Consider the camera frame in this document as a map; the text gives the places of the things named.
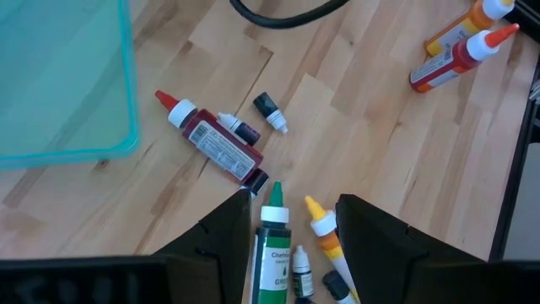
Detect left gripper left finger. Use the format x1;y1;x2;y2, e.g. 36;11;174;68
154;189;253;304

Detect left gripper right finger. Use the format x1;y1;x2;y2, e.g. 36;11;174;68
336;193;486;304

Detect large green food colouring bottle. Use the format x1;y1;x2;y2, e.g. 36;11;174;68
248;181;293;304

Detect yellow-capped small bottle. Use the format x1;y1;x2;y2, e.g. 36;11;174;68
304;195;362;304

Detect small navy dropper bottle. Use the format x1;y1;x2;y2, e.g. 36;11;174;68
252;91;289;135

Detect large red bottle orange tip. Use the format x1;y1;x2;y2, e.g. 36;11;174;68
408;23;521;94

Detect teal plastic bin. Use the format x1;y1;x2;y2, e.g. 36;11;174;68
0;0;141;171

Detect large orange bottle yellow tip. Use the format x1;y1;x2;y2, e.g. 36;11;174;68
424;0;516;58

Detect small black dropper bottle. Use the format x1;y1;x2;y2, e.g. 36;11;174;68
321;269;359;304

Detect small dark green labelled bottle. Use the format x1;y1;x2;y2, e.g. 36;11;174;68
291;244;316;299

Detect small purple dropper bottle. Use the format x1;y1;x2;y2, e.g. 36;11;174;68
216;111;262;147

